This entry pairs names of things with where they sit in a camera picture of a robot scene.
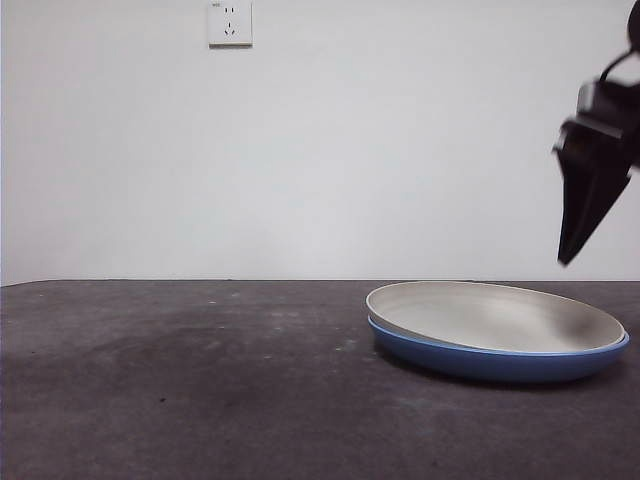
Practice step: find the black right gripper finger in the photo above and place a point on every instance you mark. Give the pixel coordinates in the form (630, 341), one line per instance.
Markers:
(605, 190)
(575, 210)

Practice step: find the white plate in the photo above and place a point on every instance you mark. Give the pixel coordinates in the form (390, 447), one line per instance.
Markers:
(480, 315)

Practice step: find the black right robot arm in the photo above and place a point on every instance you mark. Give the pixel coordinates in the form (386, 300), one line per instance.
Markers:
(635, 20)

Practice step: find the white wall socket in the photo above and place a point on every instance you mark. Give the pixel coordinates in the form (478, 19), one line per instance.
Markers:
(230, 25)

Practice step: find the blue plate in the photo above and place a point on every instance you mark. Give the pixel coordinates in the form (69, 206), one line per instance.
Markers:
(500, 367)

